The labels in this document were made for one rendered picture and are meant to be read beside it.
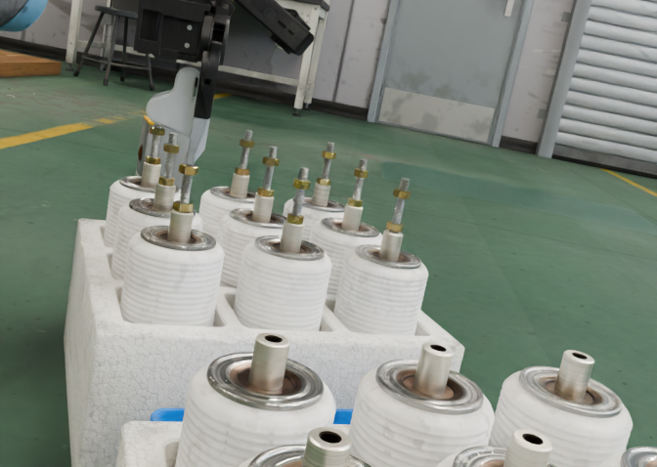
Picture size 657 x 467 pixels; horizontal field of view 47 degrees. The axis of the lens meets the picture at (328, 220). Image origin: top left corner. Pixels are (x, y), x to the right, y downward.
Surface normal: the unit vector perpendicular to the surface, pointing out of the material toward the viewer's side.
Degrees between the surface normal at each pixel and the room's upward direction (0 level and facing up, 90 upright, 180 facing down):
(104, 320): 0
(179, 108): 91
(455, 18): 90
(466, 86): 90
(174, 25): 90
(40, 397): 0
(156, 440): 0
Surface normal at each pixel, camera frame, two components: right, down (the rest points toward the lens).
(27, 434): 0.18, -0.96
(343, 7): -0.07, 0.21
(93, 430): 0.34, 0.27
